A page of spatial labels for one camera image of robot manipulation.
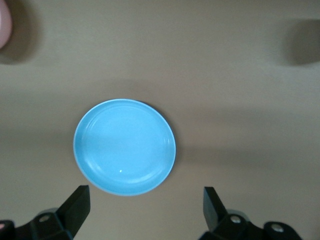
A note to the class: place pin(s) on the brown table cover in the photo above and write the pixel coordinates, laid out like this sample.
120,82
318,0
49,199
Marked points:
200,87

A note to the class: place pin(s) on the small pink bowl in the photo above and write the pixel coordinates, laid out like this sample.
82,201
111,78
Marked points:
4,27

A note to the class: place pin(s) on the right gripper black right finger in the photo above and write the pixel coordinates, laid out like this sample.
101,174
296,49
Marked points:
217,217

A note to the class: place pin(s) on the blue shallow plate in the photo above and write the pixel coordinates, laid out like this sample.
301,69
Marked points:
125,147

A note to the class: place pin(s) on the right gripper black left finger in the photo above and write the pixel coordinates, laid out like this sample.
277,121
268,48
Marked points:
72,215

